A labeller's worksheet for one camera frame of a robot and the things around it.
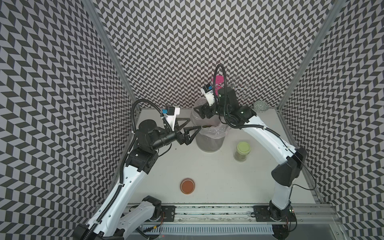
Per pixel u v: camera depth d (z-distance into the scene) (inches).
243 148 33.2
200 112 26.3
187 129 20.3
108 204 15.1
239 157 35.2
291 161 17.6
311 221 29.0
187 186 31.7
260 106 45.9
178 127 24.7
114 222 14.6
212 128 28.4
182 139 21.0
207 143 34.9
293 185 20.5
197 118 31.5
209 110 25.4
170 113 20.7
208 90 24.4
